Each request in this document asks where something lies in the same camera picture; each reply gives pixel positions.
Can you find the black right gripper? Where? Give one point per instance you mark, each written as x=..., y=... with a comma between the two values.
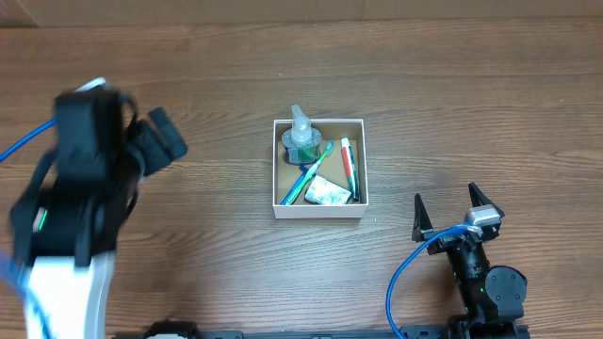
x=452, y=241

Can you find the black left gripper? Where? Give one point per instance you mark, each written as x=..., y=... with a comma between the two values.
x=154, y=142

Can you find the blue toothpaste tube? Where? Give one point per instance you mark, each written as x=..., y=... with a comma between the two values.
x=349, y=165

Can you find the green soap packet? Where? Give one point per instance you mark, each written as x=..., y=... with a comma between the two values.
x=323, y=192

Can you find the green toothbrush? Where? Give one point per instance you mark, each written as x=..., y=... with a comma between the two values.
x=314, y=168

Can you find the clear soap pump bottle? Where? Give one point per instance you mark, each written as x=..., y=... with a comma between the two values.
x=301, y=141

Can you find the blue disposable razor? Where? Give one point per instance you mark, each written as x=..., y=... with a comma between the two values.
x=295, y=190

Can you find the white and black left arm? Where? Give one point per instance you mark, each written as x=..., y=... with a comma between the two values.
x=66, y=223

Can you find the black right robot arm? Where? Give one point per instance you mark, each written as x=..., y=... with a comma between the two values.
x=493, y=296

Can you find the white cardboard box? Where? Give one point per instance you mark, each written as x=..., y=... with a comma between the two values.
x=332, y=169

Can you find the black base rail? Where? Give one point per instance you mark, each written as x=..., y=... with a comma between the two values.
x=183, y=329

